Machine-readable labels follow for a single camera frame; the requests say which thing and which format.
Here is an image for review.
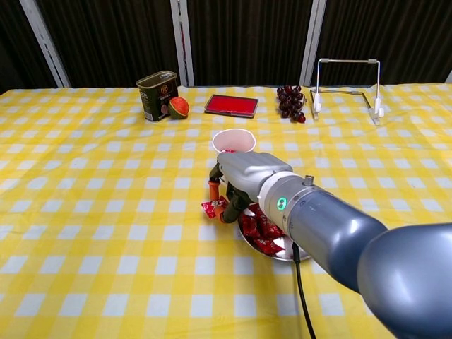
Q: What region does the dark red grape bunch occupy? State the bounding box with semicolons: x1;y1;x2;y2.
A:
276;84;307;124

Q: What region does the metal wire stand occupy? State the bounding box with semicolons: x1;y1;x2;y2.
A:
309;58;386;126

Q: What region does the metal bowl of red candies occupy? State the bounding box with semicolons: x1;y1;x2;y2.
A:
237;204;314;262

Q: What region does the white paper cup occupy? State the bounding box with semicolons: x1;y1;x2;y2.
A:
211;129;256;155

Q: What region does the black pleated curtain panel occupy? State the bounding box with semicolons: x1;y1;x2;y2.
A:
35;0;181;88
186;0;314;87
314;0;452;85
0;0;59;95

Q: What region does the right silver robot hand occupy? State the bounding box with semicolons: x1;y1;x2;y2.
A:
206;150;294;225

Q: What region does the red candy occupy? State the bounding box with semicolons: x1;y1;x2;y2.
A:
254;238;285;256
252;206;275;227
239;215;262;237
261;222;285;239
200;196;229;220

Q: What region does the yellow white checked tablecloth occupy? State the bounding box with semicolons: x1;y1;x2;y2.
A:
0;83;452;339

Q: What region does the red ink pad black frame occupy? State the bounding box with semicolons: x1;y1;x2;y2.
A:
203;94;259;119

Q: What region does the red green half fruit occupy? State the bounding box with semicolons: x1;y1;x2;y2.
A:
167;96;191;120

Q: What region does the dark green luncheon meat can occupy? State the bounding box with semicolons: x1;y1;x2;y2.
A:
136;70;179;123

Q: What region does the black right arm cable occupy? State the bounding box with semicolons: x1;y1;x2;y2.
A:
291;242;317;339

